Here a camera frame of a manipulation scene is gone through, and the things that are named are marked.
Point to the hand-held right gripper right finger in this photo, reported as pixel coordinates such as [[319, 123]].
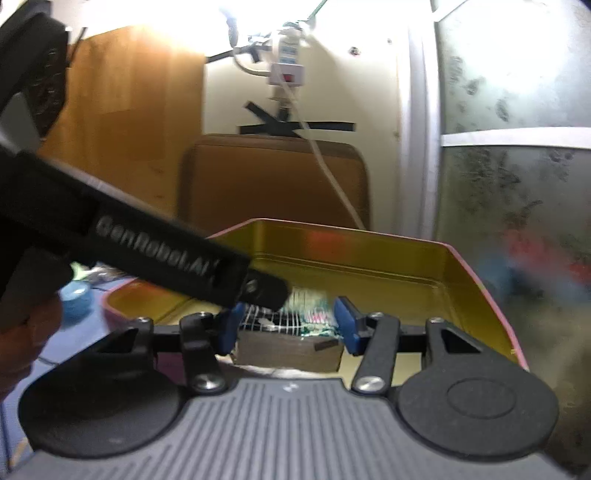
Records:
[[346, 330]]

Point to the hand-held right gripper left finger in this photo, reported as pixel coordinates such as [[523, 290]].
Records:
[[228, 328]]

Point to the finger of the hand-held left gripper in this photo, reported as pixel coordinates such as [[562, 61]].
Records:
[[265, 289]]

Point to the plaid fabric pouch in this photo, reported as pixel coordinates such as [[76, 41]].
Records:
[[286, 351]]

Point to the pink and gold tin box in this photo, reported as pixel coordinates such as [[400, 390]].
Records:
[[369, 267]]

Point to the person's left hand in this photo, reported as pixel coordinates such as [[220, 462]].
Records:
[[23, 350]]

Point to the blue round container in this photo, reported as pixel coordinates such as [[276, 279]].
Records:
[[76, 297]]

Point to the wooden panel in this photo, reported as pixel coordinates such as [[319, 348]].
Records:
[[134, 115]]

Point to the brown woven seat cushion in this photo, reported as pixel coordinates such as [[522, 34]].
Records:
[[268, 184]]

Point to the blue cloth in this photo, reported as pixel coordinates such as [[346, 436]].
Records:
[[78, 338]]

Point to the black tape cross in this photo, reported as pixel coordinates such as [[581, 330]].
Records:
[[323, 125]]

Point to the white power strip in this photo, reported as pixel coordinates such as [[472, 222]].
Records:
[[288, 69]]

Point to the frosted glass sliding door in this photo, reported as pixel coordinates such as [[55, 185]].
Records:
[[508, 92]]

